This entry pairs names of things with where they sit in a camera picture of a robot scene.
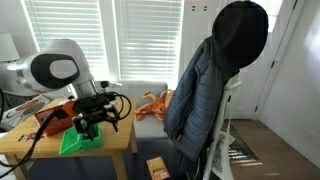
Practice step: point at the black floor grate mat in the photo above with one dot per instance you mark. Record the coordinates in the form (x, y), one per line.
(238, 150)

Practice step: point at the white front door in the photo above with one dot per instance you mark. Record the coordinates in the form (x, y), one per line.
(258, 77)

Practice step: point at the left window blind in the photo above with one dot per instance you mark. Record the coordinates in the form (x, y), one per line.
(79, 20)

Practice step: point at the white paper bag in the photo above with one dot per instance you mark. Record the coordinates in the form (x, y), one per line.
(221, 164)

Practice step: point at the white table lamp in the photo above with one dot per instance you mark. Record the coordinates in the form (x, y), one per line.
(8, 51)

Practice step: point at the black hooded garment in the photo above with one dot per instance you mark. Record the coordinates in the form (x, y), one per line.
(239, 35)

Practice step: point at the orange octopus plush toy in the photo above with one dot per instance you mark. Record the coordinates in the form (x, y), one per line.
(158, 106)

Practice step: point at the blue puffer jacket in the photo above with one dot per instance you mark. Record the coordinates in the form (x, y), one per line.
(191, 113)

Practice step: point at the red woven basket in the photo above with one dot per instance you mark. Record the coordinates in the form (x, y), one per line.
(59, 123)

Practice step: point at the window blind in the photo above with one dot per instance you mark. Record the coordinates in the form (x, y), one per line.
(148, 38)
(79, 20)

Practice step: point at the green plastic bin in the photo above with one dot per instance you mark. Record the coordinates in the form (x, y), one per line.
(81, 138)

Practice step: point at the printed card on table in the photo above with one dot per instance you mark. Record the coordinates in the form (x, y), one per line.
(27, 137)

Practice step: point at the orange box on floor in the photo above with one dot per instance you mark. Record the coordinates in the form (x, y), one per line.
(157, 169)

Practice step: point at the wooden table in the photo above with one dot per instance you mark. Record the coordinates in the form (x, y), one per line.
(113, 143)

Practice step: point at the right window blind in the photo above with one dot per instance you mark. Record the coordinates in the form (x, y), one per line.
(148, 38)

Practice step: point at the patterned sofa cushion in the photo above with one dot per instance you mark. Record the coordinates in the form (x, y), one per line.
(15, 116)

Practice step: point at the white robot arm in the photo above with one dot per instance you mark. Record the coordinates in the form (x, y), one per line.
(61, 63)

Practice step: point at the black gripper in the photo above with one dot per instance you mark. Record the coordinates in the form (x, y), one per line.
(96, 109)

